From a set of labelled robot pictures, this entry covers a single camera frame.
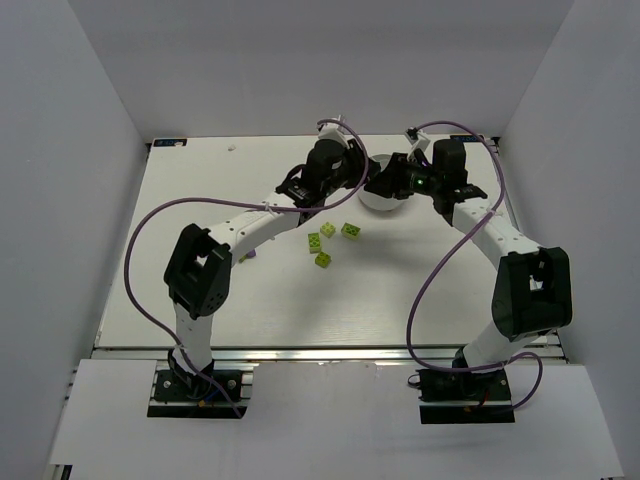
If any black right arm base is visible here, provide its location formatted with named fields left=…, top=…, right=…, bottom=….
left=407, top=369, right=515, bottom=425

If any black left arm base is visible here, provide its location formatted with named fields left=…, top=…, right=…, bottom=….
left=147, top=350, right=249, bottom=420

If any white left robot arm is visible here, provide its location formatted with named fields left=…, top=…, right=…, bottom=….
left=164, top=138, right=380, bottom=375

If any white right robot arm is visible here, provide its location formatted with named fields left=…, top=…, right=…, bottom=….
left=364, top=139, right=573, bottom=373

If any white round divided container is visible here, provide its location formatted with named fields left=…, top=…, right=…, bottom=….
left=357, top=154, right=406, bottom=212

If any blue table label right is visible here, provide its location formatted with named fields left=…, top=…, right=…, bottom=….
left=450, top=134, right=483, bottom=143

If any blue table label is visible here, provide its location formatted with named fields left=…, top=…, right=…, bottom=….
left=152, top=138, right=187, bottom=148
left=450, top=134, right=483, bottom=143

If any light green lego brick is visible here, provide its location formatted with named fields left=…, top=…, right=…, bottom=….
left=341, top=223, right=361, bottom=240

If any light green lego small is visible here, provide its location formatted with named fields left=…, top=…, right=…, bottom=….
left=320, top=222, right=336, bottom=238

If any light green lego long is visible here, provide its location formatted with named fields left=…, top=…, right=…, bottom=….
left=307, top=232, right=322, bottom=254

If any lime lego small square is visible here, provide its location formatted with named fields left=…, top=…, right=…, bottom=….
left=315, top=252, right=332, bottom=268

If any blue table label left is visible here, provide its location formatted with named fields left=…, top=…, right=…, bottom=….
left=152, top=138, right=187, bottom=148

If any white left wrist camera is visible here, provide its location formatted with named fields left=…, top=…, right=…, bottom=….
left=316, top=115, right=347, bottom=145

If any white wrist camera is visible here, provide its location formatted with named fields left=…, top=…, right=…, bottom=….
left=404, top=127, right=431, bottom=163
left=316, top=115, right=347, bottom=145

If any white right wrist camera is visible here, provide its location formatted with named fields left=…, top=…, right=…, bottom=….
left=404, top=127, right=431, bottom=163

